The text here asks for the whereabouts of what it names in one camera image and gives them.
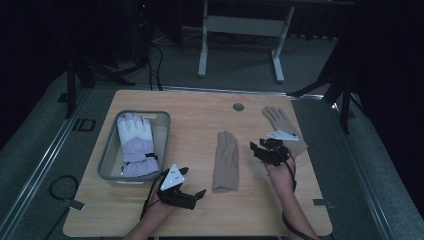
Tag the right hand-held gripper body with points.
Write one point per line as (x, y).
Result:
(275, 151)

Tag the white and purple ski glove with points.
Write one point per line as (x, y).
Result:
(136, 143)

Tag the white metal desk frame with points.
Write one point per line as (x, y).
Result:
(245, 26)

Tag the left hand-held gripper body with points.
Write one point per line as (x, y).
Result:
(171, 180)

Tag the grey plastic basin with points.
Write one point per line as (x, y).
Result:
(161, 133)

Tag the person's left hand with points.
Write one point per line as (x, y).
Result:
(160, 210)

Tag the metal floor rail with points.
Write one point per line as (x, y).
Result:
(233, 90)
(40, 166)
(363, 173)

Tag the person's right hand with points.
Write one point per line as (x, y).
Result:
(283, 178)

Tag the round grey table grommet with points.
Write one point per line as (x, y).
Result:
(238, 107)

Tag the beige knit glove dark dot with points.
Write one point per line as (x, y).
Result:
(278, 118)

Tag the black stand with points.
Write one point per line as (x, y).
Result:
(345, 100)
(70, 86)

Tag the plain beige knit glove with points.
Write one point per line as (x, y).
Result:
(226, 160)

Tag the grey tape piece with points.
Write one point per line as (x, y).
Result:
(75, 204)
(322, 202)

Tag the dark equipment with red light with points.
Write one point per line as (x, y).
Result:
(143, 20)

